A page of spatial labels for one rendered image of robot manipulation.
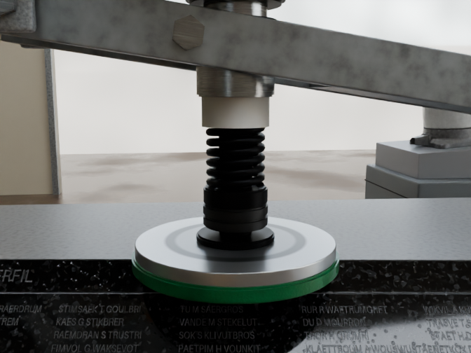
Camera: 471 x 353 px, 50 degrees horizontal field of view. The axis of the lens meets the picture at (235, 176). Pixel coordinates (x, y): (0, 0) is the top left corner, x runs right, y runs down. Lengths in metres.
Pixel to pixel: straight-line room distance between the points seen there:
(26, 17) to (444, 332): 0.49
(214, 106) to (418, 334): 0.31
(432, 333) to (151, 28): 0.41
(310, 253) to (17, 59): 5.27
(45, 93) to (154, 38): 5.14
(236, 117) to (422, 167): 1.17
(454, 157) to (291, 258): 1.21
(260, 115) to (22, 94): 5.20
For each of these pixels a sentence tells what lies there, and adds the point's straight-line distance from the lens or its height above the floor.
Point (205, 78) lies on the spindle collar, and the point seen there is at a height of 1.07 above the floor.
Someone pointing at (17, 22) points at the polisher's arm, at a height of 1.11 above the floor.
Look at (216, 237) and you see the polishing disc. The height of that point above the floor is 0.91.
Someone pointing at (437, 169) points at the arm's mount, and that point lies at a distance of 1.64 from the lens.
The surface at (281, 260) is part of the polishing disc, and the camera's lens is 0.48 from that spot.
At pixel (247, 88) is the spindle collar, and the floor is 1.06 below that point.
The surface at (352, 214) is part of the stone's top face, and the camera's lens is 0.81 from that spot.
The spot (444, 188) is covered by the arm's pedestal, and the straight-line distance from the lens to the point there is 1.60.
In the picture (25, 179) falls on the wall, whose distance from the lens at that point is 5.72.
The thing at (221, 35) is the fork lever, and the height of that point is 1.11.
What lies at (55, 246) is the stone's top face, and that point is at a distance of 0.66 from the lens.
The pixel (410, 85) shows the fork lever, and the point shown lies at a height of 1.06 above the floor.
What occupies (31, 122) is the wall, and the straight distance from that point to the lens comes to 5.63.
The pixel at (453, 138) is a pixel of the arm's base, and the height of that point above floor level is 0.92.
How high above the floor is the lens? 1.06
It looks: 9 degrees down
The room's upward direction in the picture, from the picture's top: straight up
